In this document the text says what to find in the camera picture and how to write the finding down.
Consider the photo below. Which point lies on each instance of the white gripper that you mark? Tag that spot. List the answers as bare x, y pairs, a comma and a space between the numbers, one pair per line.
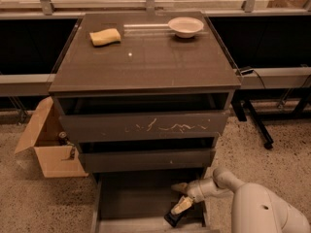
195, 190

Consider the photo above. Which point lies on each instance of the blue rxbar blueberry bar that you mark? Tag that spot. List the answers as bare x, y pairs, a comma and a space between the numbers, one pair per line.
173, 220

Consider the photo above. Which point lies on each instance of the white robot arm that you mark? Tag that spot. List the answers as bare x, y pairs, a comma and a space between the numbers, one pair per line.
254, 209

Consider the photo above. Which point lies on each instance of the open bottom drawer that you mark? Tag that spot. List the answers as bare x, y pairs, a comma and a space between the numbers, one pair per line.
136, 202

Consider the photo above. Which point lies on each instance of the middle drawer grey front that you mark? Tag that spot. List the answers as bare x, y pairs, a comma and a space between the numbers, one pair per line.
104, 162

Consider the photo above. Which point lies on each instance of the drawer grey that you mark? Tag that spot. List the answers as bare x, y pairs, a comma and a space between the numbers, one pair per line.
136, 127
104, 162

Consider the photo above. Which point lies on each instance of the dark grey drawer cabinet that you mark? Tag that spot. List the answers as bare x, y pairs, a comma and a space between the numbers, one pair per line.
150, 70

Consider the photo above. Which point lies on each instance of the top drawer grey front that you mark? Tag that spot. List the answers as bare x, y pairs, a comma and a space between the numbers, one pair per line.
136, 127

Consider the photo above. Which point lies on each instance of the black table leg with caster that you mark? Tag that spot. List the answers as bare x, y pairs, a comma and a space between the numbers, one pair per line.
239, 107

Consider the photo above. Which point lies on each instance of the dark bottle in box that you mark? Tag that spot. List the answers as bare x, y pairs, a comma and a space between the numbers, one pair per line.
64, 141

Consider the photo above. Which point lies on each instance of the open cardboard box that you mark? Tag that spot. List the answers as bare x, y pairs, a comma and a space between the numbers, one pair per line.
41, 135

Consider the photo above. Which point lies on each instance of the white bowl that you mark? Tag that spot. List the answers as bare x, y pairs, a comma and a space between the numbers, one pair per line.
185, 27

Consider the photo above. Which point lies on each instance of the yellow sponge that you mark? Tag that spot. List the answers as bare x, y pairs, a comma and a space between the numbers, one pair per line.
105, 37

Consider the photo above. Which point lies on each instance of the black power adapter with cable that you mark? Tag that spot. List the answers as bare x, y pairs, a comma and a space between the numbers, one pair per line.
249, 70

